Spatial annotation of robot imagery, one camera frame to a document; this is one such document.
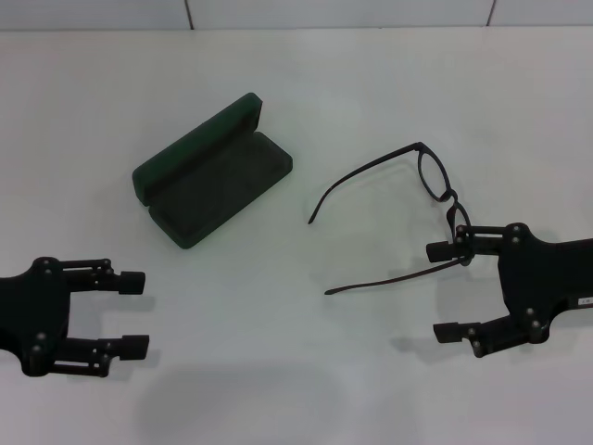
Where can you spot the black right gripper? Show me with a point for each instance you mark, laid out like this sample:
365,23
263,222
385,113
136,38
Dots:
546,278

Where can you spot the black glasses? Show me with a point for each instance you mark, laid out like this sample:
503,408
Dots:
453,197

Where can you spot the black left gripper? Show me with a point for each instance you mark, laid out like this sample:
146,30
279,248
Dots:
37,306

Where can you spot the green glasses case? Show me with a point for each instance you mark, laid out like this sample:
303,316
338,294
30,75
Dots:
162,171

